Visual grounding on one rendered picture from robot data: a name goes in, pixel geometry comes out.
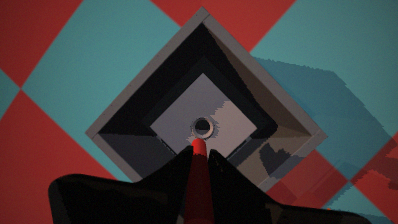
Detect grey open square box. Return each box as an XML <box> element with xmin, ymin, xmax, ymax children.
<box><xmin>85</xmin><ymin>6</ymin><xmax>328</xmax><ymax>193</ymax></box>

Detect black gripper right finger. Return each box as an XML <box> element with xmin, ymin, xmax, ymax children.
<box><xmin>208</xmin><ymin>149</ymin><xmax>371</xmax><ymax>224</ymax></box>

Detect red peg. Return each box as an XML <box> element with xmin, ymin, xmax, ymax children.
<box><xmin>183</xmin><ymin>139</ymin><xmax>215</xmax><ymax>224</ymax></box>

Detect grey square plate with hole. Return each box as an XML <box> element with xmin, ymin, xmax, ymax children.
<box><xmin>150</xmin><ymin>73</ymin><xmax>257</xmax><ymax>159</ymax></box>

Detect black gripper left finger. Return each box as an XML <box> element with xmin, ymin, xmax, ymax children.
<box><xmin>48</xmin><ymin>145</ymin><xmax>194</xmax><ymax>224</ymax></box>

